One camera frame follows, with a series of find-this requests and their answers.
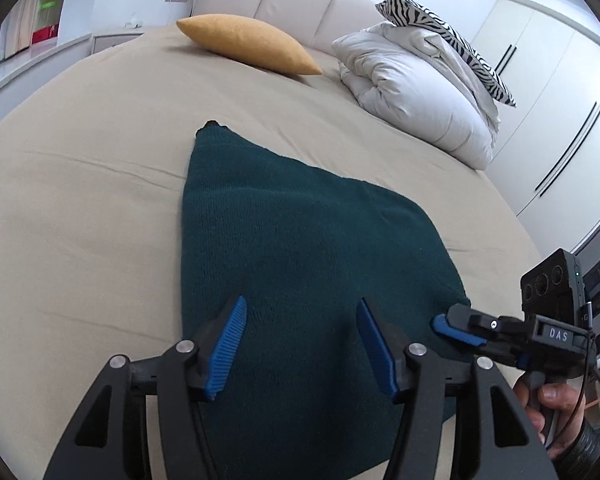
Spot beige curtain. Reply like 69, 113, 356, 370
2, 0, 44, 59

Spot person's right hand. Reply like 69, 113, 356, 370
512, 374, 588, 461

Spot yellow pillow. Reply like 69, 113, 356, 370
176, 13, 324, 77

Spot white nightstand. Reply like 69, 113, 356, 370
92, 27, 147, 54

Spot cream padded headboard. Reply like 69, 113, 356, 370
190, 0, 393, 58

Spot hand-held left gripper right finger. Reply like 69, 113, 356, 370
356, 297, 561, 480

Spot white wardrobe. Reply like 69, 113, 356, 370
467, 0, 600, 256

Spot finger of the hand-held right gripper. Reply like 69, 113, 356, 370
482, 341, 532, 370
430, 304, 512, 347

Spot white window ledge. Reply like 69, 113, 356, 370
0, 32, 95, 113

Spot bed with beige sheet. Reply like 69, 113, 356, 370
0, 22, 556, 480

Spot zebra striped pillow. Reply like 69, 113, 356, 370
375, 0, 517, 108

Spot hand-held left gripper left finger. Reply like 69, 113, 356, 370
44, 295, 248, 480

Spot dark green knit sweater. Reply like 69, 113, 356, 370
180, 120, 473, 480

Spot person's right forearm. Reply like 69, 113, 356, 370
554, 410, 600, 480

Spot red box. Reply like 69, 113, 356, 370
31, 24, 59, 45

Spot white wall shelf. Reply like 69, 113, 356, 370
30, 0, 71, 46

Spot white folded duvet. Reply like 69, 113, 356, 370
331, 22, 501, 171

